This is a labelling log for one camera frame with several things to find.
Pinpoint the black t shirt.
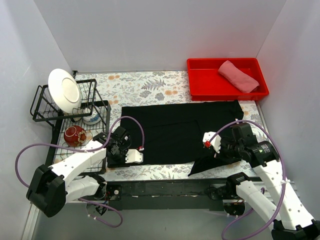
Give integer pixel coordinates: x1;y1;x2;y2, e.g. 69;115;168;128
120;100;244;175

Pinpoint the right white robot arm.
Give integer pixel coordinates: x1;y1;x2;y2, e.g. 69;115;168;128
219;120;320;240

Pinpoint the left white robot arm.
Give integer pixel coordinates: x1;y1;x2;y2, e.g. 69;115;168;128
26;132;112;218

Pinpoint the white patterned cup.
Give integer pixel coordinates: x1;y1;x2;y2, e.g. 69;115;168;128
82;109;101;125

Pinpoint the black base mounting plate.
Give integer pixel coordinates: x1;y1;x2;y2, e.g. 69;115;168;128
104;178;261;213

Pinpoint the red floral bowl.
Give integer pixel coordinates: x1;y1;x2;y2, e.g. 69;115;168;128
63;125;87;147

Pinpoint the floral table mat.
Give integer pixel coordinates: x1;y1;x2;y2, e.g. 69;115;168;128
75;71;265;181

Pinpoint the rolled pink t shirt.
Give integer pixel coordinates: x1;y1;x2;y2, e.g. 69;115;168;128
218;60;260;93

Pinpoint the red plastic bin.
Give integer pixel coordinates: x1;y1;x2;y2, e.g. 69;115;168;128
186;58;269;101

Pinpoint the white ceramic plate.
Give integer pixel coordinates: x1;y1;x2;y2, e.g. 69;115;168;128
48;68;82;114

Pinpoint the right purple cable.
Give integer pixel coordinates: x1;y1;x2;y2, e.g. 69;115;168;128
204;119;287;240

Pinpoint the purple cable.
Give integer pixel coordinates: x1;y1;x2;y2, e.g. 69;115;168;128
204;119;287;240
14;115;146;228

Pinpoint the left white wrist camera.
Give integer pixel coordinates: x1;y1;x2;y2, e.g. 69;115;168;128
124;149;144;164

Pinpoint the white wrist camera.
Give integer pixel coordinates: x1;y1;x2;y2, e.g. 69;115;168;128
202;131;222;153
124;149;144;164

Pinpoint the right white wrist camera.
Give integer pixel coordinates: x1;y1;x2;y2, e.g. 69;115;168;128
202;131;222;153

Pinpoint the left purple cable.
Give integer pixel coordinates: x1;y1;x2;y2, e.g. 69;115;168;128
14;115;146;228

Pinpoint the black wire dish rack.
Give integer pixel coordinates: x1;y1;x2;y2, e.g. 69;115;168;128
30;79;111;166

